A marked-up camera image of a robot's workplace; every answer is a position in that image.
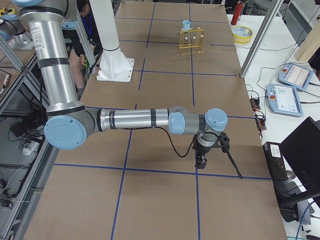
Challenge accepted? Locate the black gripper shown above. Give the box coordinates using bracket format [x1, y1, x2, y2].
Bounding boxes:
[192, 139, 217, 169]

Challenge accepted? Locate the light blue plastic cup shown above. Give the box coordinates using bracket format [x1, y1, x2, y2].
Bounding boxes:
[182, 20, 191, 31]

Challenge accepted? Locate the second robot arm grey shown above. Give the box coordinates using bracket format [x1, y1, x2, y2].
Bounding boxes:
[0, 14, 34, 51]

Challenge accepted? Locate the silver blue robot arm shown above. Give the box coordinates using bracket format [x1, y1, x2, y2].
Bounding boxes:
[16, 0, 230, 169]

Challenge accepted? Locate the orange black connector strip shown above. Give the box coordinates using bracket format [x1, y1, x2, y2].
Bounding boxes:
[250, 97, 267, 132]

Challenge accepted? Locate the black desktop box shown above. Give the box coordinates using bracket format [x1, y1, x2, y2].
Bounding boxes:
[262, 141, 288, 181]

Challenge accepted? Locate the lower teach pendant tablet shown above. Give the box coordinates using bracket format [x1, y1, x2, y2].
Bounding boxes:
[266, 83, 304, 117]

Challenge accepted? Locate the teach pendant tablet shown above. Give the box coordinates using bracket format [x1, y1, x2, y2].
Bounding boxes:
[266, 83, 304, 117]
[278, 63, 314, 91]

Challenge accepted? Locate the black computer monitor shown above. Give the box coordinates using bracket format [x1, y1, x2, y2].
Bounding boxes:
[280, 116, 320, 190]

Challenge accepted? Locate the upper teach pendant tablet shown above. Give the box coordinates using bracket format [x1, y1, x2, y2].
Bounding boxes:
[278, 63, 314, 91]

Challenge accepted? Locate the yellow white tape roll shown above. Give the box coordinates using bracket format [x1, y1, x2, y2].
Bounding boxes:
[231, 26, 253, 44]

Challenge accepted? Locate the seated person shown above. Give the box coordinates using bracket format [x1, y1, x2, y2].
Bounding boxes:
[65, 0, 101, 100]

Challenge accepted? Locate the red cylindrical bottle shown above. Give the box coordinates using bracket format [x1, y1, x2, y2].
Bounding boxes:
[230, 1, 244, 26]

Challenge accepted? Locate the wooden board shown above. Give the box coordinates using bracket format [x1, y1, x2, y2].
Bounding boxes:
[294, 21, 320, 62]

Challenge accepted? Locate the white power strip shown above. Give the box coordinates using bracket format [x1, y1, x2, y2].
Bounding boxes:
[21, 140, 38, 156]

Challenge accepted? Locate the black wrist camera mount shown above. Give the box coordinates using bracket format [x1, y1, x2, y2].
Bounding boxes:
[217, 132, 230, 153]

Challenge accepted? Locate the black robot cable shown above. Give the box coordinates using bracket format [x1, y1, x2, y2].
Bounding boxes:
[154, 126, 198, 158]

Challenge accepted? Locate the gold wire cup holder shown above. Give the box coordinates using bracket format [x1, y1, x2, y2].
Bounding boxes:
[178, 27, 205, 55]

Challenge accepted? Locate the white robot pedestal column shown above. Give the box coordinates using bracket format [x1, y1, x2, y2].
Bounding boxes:
[90, 0, 135, 83]

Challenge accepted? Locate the aluminium frame post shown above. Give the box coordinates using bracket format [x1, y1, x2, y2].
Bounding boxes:
[239, 0, 284, 78]

